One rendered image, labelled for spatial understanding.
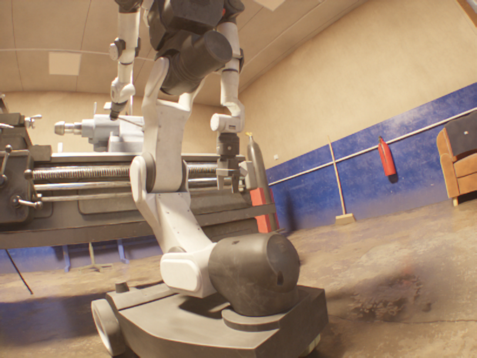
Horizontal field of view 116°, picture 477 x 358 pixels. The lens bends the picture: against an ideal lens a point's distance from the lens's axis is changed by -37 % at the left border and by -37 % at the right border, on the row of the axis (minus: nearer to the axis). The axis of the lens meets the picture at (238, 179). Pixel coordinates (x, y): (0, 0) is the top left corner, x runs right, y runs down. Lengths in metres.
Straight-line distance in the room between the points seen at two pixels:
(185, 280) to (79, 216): 0.75
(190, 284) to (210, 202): 0.89
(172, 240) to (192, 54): 0.54
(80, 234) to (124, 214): 0.31
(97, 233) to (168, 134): 0.51
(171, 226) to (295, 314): 0.42
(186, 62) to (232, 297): 0.63
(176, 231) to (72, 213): 0.66
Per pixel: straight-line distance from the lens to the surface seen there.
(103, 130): 1.52
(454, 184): 2.77
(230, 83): 0.92
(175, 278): 0.64
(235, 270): 0.49
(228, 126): 0.88
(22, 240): 1.07
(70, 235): 1.03
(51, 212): 1.22
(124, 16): 1.04
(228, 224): 1.42
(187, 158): 1.40
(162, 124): 0.79
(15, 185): 1.11
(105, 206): 1.22
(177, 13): 0.82
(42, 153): 1.26
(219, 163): 0.91
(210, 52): 0.67
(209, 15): 0.87
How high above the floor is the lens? 0.39
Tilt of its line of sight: 10 degrees up
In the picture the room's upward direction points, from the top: 11 degrees counter-clockwise
